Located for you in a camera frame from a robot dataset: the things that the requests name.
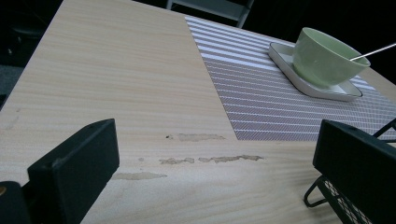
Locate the green bowl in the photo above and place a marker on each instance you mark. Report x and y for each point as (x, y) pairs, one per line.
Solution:
(323, 60)

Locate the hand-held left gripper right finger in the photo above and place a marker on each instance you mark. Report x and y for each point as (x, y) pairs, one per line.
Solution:
(358, 168)

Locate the white square plate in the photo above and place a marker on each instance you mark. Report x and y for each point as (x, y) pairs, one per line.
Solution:
(299, 77)

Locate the striped placemat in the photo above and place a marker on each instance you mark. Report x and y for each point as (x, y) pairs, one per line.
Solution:
(274, 105)

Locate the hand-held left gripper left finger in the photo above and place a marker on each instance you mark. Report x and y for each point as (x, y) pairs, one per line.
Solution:
(74, 174)

